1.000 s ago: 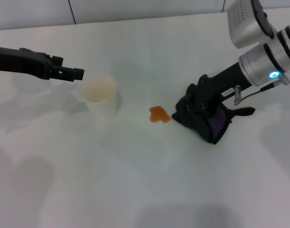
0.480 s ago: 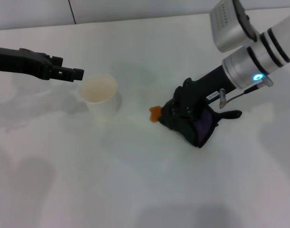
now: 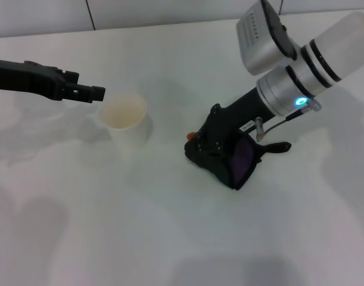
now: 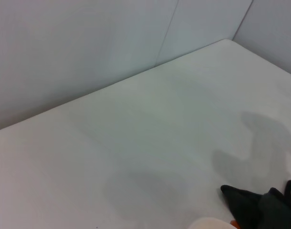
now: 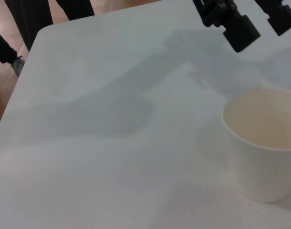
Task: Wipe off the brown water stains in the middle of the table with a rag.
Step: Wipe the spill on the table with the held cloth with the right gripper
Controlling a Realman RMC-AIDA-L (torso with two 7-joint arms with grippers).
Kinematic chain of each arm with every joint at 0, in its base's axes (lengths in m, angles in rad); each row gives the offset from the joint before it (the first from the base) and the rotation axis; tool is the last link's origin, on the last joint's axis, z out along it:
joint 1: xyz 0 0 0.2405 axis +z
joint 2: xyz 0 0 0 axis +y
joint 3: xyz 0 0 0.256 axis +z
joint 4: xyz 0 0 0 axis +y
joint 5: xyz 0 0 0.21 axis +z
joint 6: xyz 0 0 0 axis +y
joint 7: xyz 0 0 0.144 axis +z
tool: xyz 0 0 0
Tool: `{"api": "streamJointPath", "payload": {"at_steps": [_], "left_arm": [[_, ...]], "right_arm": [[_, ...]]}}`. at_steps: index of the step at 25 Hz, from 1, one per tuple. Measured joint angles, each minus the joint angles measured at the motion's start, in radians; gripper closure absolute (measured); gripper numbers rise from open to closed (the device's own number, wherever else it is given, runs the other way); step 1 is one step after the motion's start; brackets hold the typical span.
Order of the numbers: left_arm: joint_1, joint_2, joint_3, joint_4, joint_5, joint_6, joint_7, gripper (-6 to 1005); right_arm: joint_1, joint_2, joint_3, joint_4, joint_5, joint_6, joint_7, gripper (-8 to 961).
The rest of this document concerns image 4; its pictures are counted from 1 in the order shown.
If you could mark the white paper cup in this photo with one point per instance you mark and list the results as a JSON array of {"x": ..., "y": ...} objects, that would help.
[{"x": 212, "y": 224}]

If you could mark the white tablecloth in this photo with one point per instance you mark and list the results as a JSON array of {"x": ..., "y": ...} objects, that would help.
[{"x": 112, "y": 155}]

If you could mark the dark blue rag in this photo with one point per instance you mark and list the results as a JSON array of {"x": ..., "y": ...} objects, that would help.
[{"x": 254, "y": 210}]

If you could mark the brown water stain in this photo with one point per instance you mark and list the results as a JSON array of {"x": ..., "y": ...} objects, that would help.
[{"x": 233, "y": 223}]

